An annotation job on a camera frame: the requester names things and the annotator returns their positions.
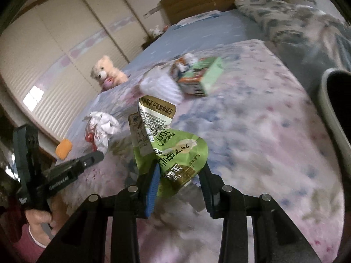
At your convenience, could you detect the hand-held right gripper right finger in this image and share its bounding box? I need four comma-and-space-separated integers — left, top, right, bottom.
199, 164, 313, 263

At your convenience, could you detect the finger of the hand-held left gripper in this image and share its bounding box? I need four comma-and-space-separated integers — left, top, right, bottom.
44, 151, 105, 195

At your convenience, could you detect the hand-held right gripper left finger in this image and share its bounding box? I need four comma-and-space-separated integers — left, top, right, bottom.
37, 164, 162, 263

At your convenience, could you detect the green drink pouch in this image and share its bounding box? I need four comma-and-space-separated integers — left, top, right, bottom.
128, 95, 209, 198

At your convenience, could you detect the green orange carton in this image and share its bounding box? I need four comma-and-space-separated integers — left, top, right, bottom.
169, 56, 224, 97

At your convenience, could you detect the white bin with black inside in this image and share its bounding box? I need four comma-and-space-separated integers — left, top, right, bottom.
319, 68, 351, 170

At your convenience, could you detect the person's left forearm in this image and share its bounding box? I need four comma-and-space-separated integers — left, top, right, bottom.
11, 225, 47, 263

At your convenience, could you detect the person's left hand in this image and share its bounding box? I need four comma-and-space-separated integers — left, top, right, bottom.
25, 194, 69, 245

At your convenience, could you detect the orange sponge on left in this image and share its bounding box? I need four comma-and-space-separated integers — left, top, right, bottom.
55, 139, 73, 161

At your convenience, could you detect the crumpled white red wrapper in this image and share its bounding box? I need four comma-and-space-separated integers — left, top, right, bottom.
82, 111, 121, 152

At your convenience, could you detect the cream teddy bear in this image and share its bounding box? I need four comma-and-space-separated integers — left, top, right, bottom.
90, 55, 129, 91

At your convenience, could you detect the cream sliding door wardrobe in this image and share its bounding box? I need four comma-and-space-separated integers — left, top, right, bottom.
0, 0, 150, 154

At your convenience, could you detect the blue dotted bed sheet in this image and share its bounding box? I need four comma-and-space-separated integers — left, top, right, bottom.
121, 8, 277, 72

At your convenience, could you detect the blue printed pillow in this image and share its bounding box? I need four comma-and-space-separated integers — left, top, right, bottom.
174, 11, 221, 29

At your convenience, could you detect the grey blue patterned duvet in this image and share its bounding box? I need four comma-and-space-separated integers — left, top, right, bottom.
234, 0, 351, 69

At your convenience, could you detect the brown wooden headboard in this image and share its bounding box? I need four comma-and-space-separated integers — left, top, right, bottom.
160, 0, 272, 24

